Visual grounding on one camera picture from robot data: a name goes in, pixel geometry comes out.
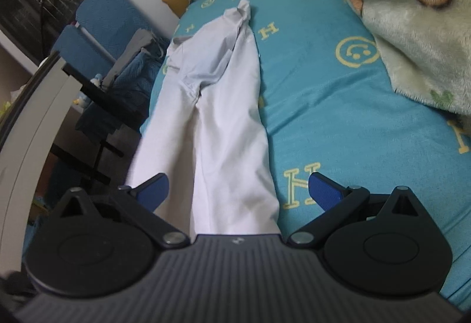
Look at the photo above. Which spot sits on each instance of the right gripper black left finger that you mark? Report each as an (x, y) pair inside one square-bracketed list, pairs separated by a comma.
[(92, 246)]

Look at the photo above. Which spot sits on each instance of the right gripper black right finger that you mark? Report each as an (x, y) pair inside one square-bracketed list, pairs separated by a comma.
[(381, 245)]

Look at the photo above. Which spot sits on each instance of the white trousers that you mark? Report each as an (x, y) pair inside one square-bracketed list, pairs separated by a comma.
[(206, 135)]

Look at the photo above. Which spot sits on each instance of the blue covered chair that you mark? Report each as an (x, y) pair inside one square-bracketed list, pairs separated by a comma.
[(99, 36)]

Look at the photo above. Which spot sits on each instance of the grey folded cloth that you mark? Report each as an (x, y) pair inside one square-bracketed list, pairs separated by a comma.
[(139, 40)]

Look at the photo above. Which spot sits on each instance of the green cartoon fleece blanket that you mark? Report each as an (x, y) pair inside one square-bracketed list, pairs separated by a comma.
[(425, 46)]

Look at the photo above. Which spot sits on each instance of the white desk top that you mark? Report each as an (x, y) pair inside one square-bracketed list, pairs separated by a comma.
[(28, 130)]

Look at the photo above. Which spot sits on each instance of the teal patterned bedsheet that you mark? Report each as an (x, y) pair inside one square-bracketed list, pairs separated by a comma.
[(327, 106)]

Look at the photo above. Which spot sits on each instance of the black desk frame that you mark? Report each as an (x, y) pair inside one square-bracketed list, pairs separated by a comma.
[(103, 117)]

